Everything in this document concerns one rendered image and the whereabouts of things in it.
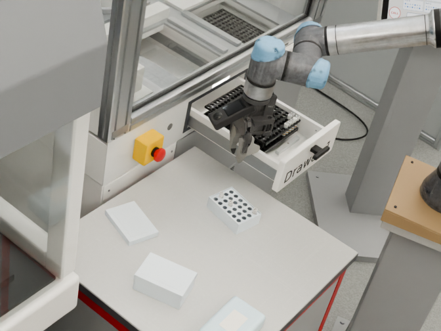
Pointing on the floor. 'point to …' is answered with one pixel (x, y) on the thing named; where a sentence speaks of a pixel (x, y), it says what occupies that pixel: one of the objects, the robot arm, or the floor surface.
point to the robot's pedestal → (398, 286)
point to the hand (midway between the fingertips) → (234, 154)
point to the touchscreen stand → (378, 155)
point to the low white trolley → (205, 257)
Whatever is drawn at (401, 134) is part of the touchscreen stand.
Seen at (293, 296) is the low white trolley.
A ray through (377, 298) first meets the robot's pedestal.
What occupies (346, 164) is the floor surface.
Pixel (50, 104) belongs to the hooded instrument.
